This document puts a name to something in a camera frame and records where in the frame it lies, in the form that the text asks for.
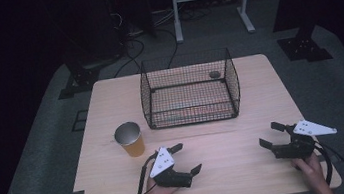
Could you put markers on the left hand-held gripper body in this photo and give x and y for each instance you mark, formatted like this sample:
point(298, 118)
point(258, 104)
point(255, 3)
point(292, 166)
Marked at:
point(166, 175)

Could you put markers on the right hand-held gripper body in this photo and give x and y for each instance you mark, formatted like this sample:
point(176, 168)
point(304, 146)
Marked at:
point(300, 144)

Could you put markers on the person's right hand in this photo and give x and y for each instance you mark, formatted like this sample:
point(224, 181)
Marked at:
point(308, 168)

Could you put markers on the orange paper cup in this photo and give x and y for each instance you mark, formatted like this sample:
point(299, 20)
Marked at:
point(132, 142)

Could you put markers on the small dark round object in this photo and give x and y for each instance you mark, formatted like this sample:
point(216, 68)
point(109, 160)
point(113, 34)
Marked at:
point(214, 74)

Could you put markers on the black stand with base plate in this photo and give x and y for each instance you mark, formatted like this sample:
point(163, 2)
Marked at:
point(82, 78)
point(304, 47)

